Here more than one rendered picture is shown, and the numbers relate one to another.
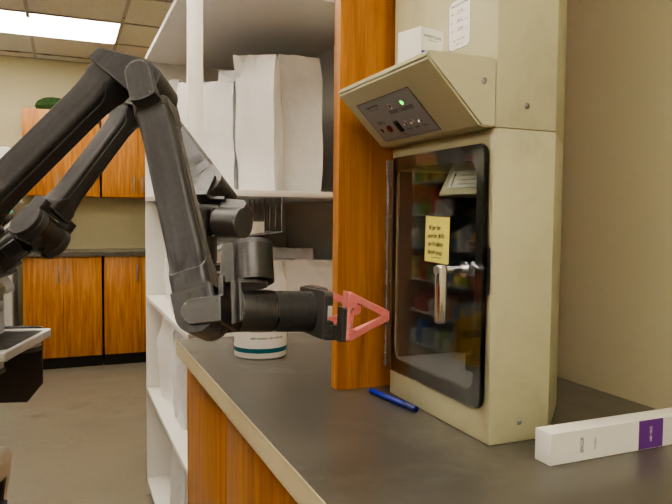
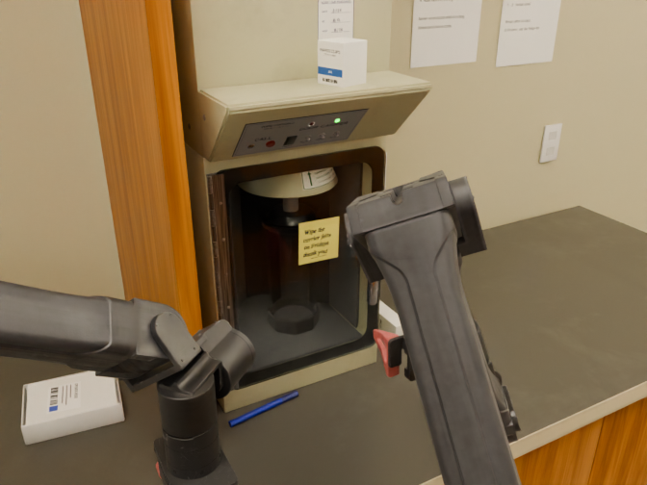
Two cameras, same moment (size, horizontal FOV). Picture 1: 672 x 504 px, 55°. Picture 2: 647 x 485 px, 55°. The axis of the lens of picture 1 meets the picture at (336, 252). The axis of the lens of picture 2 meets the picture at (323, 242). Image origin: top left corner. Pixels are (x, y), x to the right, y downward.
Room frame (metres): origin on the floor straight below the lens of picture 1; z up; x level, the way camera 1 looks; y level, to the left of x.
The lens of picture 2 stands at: (1.16, 0.78, 1.68)
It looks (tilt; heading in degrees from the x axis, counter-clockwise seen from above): 25 degrees down; 264
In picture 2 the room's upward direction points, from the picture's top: straight up
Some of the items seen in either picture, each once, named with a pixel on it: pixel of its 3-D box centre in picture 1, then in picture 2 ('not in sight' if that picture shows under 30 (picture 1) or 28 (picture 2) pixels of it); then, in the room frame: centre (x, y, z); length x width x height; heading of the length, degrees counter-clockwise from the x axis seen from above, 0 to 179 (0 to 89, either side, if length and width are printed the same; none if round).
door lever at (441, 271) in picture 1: (450, 292); (368, 276); (0.99, -0.17, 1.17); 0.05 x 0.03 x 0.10; 112
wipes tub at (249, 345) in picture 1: (260, 323); not in sight; (1.59, 0.18, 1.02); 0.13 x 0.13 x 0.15
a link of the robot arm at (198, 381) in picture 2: (204, 222); (191, 396); (1.25, 0.25, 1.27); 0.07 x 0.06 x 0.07; 63
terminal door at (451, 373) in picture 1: (431, 270); (305, 270); (1.10, -0.16, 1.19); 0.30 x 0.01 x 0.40; 22
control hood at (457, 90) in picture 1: (407, 106); (319, 119); (1.08, -0.12, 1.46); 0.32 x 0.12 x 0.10; 23
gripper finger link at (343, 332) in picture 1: (354, 314); not in sight; (0.91, -0.03, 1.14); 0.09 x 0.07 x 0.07; 112
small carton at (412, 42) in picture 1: (420, 51); (342, 62); (1.04, -0.13, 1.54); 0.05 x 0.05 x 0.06; 39
